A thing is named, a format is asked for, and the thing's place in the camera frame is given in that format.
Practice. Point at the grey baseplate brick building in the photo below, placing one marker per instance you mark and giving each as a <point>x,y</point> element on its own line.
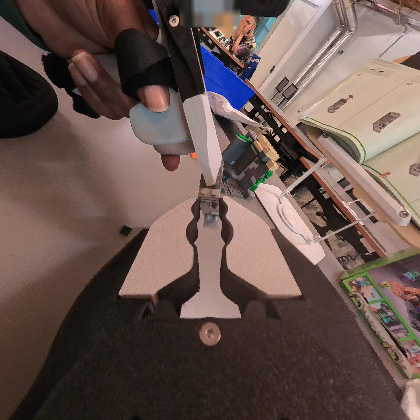
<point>249,164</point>

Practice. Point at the small dark green tile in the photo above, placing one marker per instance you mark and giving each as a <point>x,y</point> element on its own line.
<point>125,230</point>

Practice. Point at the printed white paper bag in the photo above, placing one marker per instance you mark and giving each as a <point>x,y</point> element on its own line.
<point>229,111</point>

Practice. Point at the pale green instruction book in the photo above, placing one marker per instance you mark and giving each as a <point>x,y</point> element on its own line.
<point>387,98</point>

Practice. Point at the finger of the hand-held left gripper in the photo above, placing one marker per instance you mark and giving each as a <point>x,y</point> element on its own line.
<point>222,172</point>
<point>203,137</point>

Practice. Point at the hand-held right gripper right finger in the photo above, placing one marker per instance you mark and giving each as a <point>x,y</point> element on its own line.
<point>262,259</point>

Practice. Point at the cluttered office table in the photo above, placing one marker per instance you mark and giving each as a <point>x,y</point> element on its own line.
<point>223,46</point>

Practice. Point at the black quilted elbow pad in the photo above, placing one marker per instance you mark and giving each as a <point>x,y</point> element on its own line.
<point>23,98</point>

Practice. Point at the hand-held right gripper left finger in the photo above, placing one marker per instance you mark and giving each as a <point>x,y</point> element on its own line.
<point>157,259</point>

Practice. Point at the blue plastic bin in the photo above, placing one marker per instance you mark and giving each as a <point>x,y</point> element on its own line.
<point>226,78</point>

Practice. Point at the person's left hand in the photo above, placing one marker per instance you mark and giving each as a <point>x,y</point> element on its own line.
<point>82,19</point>

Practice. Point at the green toy box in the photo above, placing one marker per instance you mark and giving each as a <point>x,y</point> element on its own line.
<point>387,305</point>

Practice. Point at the background office table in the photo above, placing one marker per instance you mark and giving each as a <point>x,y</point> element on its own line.
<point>295,131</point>

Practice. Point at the grey brick pillar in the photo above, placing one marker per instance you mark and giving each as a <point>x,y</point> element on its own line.
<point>210,210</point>

